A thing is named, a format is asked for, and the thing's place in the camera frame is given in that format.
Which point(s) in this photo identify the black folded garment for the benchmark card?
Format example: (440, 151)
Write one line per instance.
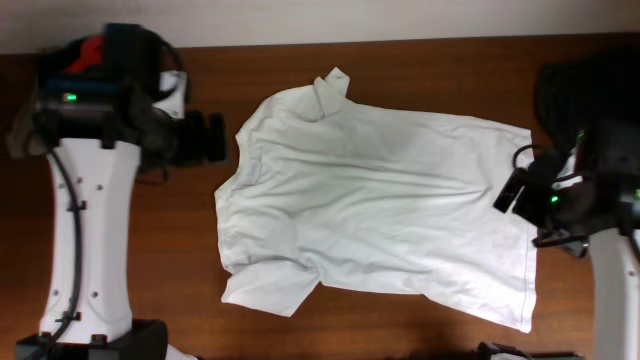
(54, 62)

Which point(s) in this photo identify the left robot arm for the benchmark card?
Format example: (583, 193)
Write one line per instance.
(109, 109)

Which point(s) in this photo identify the red printed t-shirt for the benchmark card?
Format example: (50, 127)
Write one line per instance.
(90, 54)

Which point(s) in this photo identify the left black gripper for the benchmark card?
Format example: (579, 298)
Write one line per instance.
(198, 148)

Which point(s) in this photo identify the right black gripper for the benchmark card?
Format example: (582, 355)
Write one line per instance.
(537, 183)

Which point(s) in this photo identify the grey folded garment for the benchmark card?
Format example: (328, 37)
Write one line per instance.
(18, 145)

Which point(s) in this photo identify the dark garment at right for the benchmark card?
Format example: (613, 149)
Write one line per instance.
(571, 95)

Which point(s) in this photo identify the white t-shirt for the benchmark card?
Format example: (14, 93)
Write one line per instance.
(335, 193)

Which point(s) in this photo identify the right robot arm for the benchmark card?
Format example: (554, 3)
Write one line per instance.
(606, 154)

